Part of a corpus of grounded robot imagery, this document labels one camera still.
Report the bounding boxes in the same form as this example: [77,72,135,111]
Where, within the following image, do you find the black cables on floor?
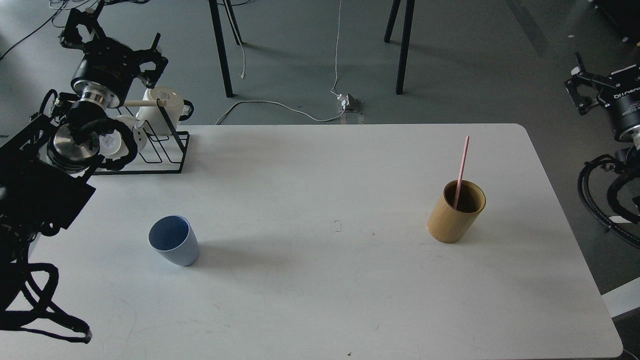
[0,0,151,61]

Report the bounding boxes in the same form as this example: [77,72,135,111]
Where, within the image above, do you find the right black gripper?
[564,52,640,143]

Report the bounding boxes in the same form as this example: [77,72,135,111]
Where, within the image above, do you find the black table legs left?
[208,0,243,98]

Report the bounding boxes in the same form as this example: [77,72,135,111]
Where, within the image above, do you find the black table legs right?
[383,0,416,96]

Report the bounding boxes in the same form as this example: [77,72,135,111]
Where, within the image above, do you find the blue plastic cup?
[148,215,201,267]

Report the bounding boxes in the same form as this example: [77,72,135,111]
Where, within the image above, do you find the black wire cup rack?
[95,100,191,176]

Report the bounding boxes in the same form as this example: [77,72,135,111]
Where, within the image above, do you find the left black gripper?
[59,0,169,108]

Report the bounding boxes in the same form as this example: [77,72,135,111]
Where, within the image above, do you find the pink chopstick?
[452,136,470,210]

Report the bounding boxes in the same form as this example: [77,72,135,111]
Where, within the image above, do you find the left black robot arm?
[0,0,169,344]

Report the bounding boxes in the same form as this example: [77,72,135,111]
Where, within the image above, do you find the white mug lower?
[99,115,148,159]

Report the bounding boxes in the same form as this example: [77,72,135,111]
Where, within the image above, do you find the white mug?
[99,115,148,159]
[135,86,194,136]

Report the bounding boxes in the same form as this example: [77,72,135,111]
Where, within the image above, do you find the white mug upper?
[135,86,194,136]

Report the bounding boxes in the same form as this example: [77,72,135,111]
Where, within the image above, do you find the black table legs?
[208,0,243,98]
[383,0,416,96]

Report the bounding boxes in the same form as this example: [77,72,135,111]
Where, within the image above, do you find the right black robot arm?
[564,52,640,249]

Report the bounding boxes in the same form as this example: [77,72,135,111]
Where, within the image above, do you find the white cable on floor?
[216,0,347,126]

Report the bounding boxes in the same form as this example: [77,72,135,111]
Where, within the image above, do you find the bamboo cylinder holder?
[426,180,487,244]

